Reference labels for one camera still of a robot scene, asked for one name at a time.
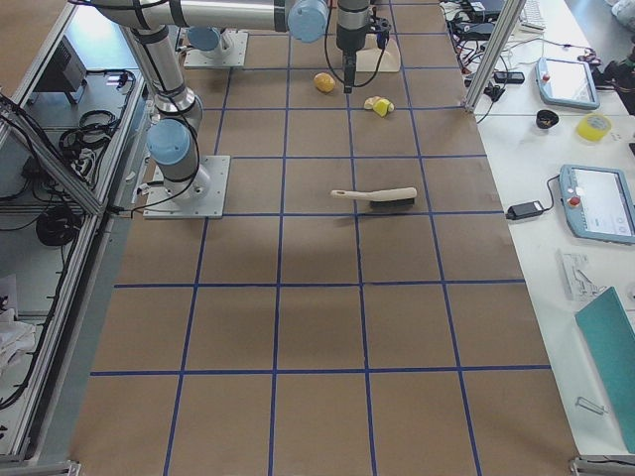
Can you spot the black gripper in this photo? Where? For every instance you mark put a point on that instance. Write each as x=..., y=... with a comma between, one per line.
x=348, y=43

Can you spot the beige dustpan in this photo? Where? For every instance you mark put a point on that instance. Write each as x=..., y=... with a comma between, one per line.
x=372, y=56

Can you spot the orange yellow potato toy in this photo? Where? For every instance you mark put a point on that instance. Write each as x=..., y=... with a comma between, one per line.
x=324, y=82

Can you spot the beige hand brush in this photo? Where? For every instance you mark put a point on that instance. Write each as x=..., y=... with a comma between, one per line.
x=383, y=198

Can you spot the yellow green sponge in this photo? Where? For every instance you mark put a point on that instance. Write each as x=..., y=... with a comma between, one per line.
x=383, y=107

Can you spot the black remote device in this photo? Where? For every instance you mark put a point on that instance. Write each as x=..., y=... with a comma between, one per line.
x=509, y=77

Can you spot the white keyboard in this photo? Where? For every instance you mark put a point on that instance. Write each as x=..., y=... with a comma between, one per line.
x=530, y=18

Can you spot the far teach pendant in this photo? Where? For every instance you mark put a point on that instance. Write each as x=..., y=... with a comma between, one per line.
x=567, y=83

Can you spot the teach pendant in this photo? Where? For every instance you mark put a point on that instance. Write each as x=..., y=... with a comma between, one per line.
x=597, y=203
x=567, y=83

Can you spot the black power adapter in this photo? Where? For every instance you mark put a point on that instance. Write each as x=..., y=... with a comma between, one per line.
x=525, y=210

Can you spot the yellow tape roll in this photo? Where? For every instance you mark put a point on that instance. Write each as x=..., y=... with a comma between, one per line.
x=593, y=127

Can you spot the black electronics box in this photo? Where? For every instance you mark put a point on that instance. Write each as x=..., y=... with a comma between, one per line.
x=65, y=73

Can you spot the near teach pendant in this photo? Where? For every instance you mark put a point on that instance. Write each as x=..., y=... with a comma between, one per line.
x=597, y=203

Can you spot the clear plastic packet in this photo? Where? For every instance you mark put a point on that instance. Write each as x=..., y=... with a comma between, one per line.
x=579, y=284

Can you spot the teal folder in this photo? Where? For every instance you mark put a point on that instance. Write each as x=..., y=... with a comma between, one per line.
x=609, y=338

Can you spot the metal allen key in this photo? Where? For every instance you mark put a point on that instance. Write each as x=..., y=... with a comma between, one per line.
x=591, y=406

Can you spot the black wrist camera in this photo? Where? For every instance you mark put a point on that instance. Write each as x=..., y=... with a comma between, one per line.
x=380, y=28

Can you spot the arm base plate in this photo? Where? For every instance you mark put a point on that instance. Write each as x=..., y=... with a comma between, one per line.
x=236, y=58
x=205, y=197

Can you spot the aluminium frame post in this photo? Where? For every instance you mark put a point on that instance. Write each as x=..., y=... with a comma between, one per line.
x=501, y=33

